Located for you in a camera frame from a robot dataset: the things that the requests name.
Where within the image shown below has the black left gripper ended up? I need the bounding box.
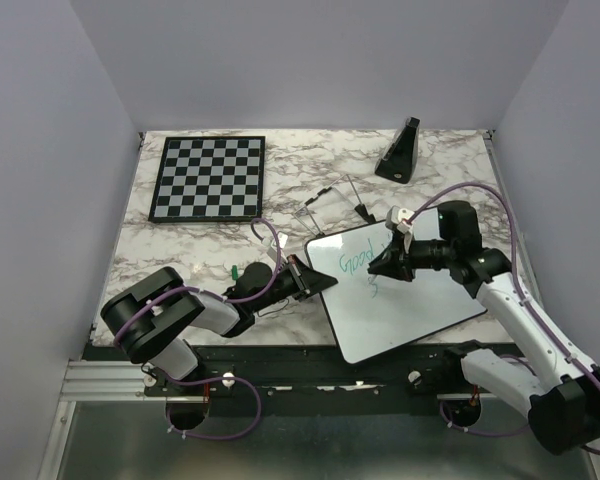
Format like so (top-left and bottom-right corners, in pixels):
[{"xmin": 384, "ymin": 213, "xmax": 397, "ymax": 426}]
[{"xmin": 251, "ymin": 253, "xmax": 336, "ymax": 314}]

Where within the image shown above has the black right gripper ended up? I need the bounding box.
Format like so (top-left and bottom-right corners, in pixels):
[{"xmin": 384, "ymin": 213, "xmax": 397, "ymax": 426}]
[{"xmin": 369, "ymin": 230, "xmax": 456, "ymax": 282}]

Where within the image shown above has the white whiteboard black frame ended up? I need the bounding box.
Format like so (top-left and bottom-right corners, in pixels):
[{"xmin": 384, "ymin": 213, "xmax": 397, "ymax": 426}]
[{"xmin": 305, "ymin": 222, "xmax": 486, "ymax": 364}]

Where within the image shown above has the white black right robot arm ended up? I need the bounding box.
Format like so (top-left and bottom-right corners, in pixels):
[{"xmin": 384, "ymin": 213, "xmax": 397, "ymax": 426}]
[{"xmin": 368, "ymin": 201, "xmax": 600, "ymax": 455}]

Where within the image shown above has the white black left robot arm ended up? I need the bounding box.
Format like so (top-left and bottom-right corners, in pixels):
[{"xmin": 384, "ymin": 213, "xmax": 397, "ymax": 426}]
[{"xmin": 100, "ymin": 255, "xmax": 338, "ymax": 395}]

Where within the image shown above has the black wedge eraser block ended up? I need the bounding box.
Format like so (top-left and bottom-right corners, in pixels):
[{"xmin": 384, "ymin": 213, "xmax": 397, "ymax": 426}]
[{"xmin": 374, "ymin": 117, "xmax": 420, "ymax": 184}]

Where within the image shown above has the black white chessboard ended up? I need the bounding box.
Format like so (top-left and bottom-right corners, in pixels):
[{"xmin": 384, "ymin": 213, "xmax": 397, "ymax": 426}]
[{"xmin": 149, "ymin": 136, "xmax": 266, "ymax": 223}]

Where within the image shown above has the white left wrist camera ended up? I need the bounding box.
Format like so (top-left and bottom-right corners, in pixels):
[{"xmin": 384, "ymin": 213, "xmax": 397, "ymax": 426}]
[{"xmin": 261, "ymin": 232, "xmax": 288, "ymax": 262}]

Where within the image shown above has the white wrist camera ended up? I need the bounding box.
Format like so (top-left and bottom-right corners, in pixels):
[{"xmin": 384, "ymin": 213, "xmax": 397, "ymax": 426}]
[
  {"xmin": 261, "ymin": 232, "xmax": 288, "ymax": 262},
  {"xmin": 385, "ymin": 206, "xmax": 415, "ymax": 253}
]

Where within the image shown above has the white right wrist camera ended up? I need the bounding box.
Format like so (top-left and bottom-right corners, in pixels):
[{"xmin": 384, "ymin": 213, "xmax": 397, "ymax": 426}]
[{"xmin": 385, "ymin": 206, "xmax": 415, "ymax": 253}]

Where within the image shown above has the black wire whiteboard stand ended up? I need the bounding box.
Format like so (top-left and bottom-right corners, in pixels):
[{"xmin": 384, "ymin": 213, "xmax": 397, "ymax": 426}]
[{"xmin": 292, "ymin": 174, "xmax": 377, "ymax": 238}]

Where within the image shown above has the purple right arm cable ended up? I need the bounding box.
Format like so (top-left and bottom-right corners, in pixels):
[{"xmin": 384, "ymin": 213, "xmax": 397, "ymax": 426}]
[{"xmin": 404, "ymin": 182, "xmax": 600, "ymax": 456}]

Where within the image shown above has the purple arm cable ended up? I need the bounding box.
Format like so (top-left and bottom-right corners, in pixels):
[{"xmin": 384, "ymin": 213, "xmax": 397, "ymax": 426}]
[
  {"xmin": 404, "ymin": 182, "xmax": 600, "ymax": 456},
  {"xmin": 113, "ymin": 217, "xmax": 289, "ymax": 442}
]

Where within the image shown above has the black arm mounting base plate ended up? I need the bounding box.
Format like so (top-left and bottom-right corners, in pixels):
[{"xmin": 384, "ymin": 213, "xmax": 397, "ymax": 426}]
[{"xmin": 82, "ymin": 342, "xmax": 531, "ymax": 416}]

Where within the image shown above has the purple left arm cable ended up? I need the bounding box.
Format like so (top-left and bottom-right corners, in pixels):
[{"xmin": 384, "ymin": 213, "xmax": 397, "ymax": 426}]
[{"xmin": 113, "ymin": 217, "xmax": 289, "ymax": 442}]

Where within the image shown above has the aluminium rail frame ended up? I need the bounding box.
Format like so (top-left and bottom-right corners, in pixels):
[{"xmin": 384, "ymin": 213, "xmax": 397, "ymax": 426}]
[{"xmin": 41, "ymin": 129, "xmax": 597, "ymax": 479}]

